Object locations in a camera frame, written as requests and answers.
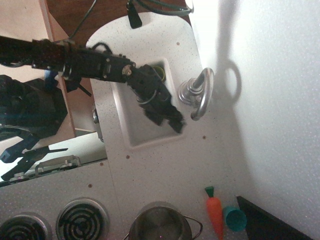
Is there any blue black clamp upper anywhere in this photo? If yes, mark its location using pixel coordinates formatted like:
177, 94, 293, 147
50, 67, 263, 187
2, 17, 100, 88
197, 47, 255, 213
43, 69, 93, 98

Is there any silver oven door handle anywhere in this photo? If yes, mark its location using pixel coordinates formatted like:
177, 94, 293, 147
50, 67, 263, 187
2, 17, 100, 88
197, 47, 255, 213
34, 155, 82, 177

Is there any black triangular panel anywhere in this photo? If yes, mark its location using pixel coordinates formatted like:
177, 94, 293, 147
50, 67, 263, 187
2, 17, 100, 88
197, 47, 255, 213
236, 196, 311, 240

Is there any silver stove knob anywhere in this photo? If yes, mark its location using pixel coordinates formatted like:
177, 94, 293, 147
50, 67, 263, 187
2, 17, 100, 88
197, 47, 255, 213
92, 106, 104, 143

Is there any orange toy carrot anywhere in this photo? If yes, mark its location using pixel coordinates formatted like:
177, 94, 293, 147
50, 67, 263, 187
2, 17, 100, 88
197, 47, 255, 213
204, 186, 224, 240

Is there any black coil burner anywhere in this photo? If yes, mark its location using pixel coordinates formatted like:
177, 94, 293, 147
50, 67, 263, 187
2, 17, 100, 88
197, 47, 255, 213
55, 197, 110, 240
0, 212, 53, 240

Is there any silver curved faucet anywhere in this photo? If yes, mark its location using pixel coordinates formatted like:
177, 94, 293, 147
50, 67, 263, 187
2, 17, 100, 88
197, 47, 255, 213
178, 67, 215, 121

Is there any black bag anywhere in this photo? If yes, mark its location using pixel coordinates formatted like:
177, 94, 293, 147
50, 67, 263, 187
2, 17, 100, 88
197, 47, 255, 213
0, 75, 68, 140

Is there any black coil burner middle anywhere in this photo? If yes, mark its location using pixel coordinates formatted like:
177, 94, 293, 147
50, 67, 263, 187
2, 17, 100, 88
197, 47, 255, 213
55, 197, 110, 240

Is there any yellow-green plastic cup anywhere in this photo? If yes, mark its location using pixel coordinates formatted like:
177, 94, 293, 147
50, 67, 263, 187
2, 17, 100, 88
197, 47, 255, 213
152, 65, 166, 82

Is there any blue black clamp lower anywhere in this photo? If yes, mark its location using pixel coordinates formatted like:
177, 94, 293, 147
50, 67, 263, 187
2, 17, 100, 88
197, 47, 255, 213
0, 135, 68, 181

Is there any black coil burner left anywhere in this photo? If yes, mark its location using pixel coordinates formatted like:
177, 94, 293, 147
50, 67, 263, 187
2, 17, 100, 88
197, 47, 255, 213
0, 212, 53, 240

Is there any thin black cable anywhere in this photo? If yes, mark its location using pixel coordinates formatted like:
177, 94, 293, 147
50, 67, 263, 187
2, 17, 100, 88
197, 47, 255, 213
67, 0, 98, 42

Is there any blue black clamp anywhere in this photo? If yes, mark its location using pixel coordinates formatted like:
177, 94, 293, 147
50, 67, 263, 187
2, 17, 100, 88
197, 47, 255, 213
0, 135, 68, 181
43, 69, 93, 98

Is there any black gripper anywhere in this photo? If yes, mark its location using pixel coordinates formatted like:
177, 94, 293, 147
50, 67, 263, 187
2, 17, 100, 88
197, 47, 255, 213
126, 64, 185, 133

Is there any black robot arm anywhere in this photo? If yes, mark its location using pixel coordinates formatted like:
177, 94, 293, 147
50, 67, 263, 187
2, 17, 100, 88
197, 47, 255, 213
0, 36, 185, 134

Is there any teal plastic cup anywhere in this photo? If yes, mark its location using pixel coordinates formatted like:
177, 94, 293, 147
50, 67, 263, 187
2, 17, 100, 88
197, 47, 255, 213
222, 206, 248, 232

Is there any stainless steel pot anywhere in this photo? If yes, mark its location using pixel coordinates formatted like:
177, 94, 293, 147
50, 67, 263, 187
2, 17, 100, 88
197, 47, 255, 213
124, 206, 203, 240

